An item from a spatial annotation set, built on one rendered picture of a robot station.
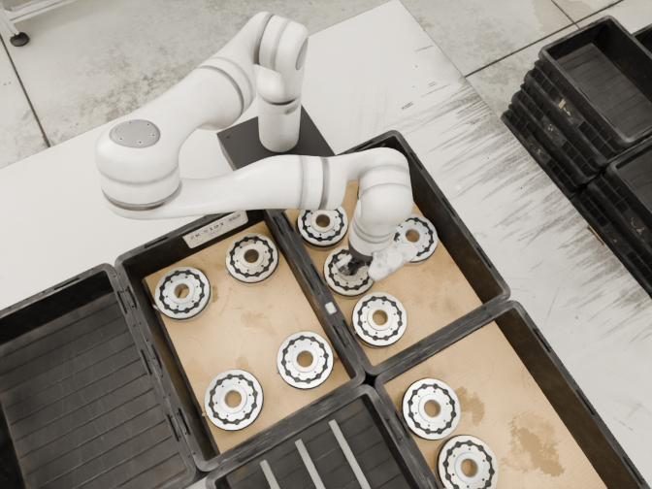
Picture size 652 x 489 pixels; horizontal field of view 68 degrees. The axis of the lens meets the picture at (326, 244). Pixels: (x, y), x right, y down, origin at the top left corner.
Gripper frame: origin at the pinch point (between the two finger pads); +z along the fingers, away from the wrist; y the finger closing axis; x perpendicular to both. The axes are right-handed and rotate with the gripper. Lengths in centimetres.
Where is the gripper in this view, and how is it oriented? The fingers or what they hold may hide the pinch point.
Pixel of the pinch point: (362, 262)
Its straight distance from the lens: 94.8
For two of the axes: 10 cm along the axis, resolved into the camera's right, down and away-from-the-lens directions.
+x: 5.5, 7.8, -2.9
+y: -8.4, 5.0, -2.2
